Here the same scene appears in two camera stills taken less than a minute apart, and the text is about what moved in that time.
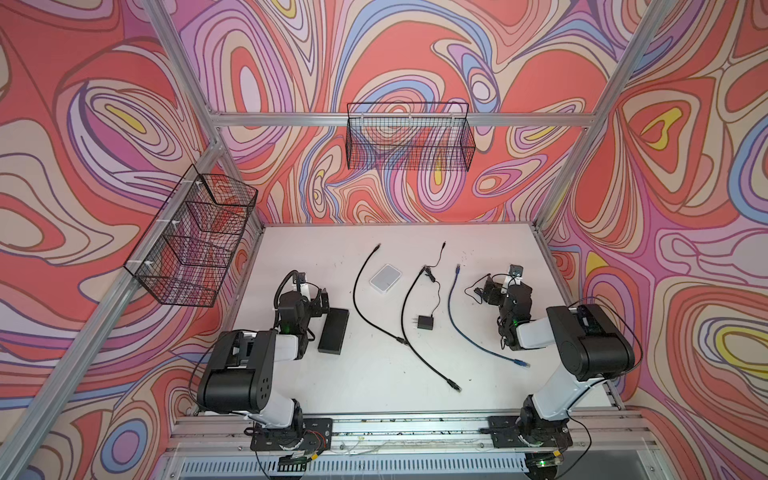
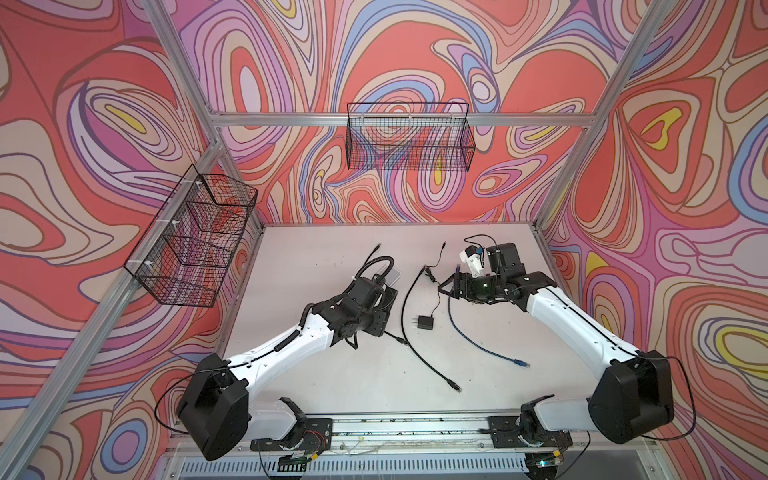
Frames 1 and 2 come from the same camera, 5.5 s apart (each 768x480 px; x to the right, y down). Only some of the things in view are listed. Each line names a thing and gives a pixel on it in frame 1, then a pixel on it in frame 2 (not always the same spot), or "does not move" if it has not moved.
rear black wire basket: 413,136 does not move
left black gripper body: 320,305 to 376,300
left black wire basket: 183,256 does not move
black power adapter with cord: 427,321 does not move
